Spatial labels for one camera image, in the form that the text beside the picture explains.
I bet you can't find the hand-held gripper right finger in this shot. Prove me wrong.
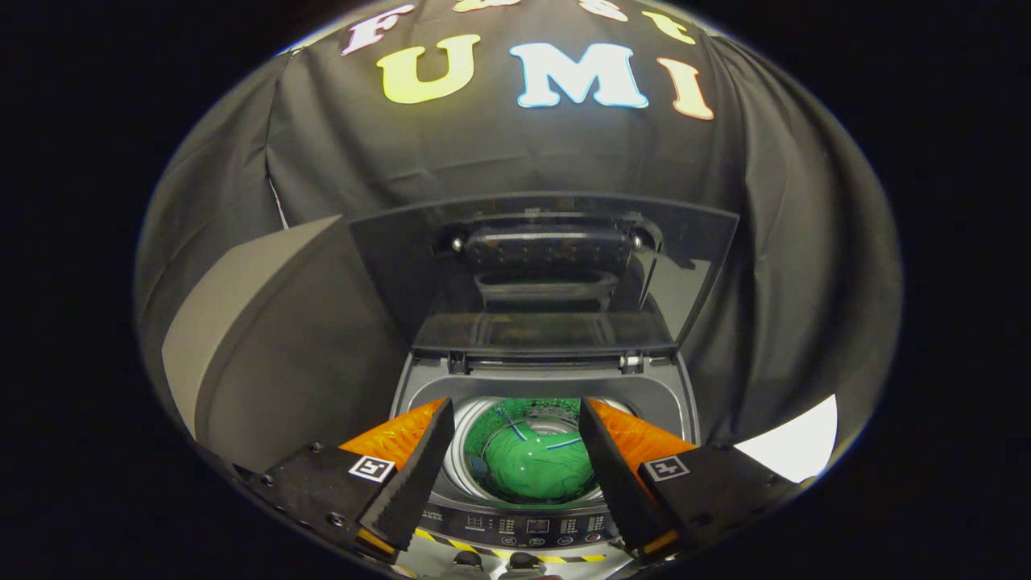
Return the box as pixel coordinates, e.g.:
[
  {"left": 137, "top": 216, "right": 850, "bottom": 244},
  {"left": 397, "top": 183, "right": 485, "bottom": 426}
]
[{"left": 578, "top": 397, "right": 816, "bottom": 565}]

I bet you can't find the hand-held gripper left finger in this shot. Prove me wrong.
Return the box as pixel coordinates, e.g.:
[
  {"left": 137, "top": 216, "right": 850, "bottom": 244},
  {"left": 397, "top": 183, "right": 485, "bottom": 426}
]
[{"left": 234, "top": 397, "right": 456, "bottom": 565}]

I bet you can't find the green polo shirt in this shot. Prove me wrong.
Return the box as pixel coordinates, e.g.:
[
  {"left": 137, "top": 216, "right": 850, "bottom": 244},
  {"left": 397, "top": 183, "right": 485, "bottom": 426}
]
[{"left": 463, "top": 397, "right": 601, "bottom": 505}]

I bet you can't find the grey washing machine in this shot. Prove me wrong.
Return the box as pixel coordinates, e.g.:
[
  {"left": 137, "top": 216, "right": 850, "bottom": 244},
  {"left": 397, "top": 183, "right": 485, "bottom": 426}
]
[{"left": 391, "top": 350, "right": 702, "bottom": 561}]

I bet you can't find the yellow black hazard tape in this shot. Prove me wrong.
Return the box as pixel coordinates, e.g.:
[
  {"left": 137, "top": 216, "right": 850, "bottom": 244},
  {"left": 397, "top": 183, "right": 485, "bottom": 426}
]
[{"left": 412, "top": 528, "right": 609, "bottom": 565}]

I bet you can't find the grey cabinet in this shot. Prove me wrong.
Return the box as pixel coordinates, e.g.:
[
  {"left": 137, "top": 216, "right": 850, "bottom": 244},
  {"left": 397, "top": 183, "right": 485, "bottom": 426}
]
[{"left": 161, "top": 213, "right": 413, "bottom": 478}]

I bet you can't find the white board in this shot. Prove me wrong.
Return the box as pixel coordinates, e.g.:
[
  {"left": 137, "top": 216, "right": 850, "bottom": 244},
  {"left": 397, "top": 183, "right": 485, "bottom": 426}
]
[{"left": 735, "top": 393, "right": 838, "bottom": 484}]

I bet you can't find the black backdrop cloth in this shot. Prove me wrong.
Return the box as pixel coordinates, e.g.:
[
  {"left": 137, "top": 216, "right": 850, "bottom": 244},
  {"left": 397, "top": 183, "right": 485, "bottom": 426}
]
[{"left": 133, "top": 0, "right": 903, "bottom": 462}]

